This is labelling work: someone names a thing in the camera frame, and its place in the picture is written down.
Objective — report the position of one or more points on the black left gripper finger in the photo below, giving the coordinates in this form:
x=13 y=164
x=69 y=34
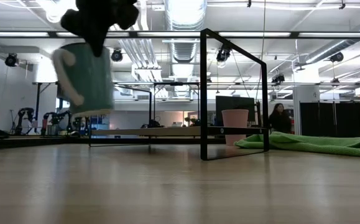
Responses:
x=96 y=49

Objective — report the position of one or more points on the pink plastic cup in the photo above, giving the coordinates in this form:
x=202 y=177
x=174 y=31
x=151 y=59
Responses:
x=235 y=118

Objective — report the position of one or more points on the black background robot arm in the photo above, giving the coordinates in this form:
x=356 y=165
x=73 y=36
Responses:
x=24 y=119
x=55 y=119

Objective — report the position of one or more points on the black metal shelf wooden board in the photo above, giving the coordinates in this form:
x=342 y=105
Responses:
x=203 y=93

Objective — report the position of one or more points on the black computer monitor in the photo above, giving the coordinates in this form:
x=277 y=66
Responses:
x=234 y=104

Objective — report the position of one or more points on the person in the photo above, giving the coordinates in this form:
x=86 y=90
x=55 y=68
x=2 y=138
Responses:
x=279 y=121

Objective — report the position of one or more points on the green microfibre cloth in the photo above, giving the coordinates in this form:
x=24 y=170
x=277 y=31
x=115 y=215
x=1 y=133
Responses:
x=316 y=144

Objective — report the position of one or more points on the black partition curtain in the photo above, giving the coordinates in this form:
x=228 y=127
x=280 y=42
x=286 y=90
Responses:
x=338 y=119

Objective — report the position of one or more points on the black ceiling-mounted camera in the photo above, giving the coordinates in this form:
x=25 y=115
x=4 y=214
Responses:
x=223 y=54
x=336 y=57
x=117 y=55
x=11 y=60

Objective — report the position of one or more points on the black overhead frame beam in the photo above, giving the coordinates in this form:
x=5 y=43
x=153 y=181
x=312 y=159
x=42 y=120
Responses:
x=173 y=34

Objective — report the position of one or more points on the silver ceiling air duct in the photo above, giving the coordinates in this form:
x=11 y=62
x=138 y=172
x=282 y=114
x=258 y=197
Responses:
x=184 y=18

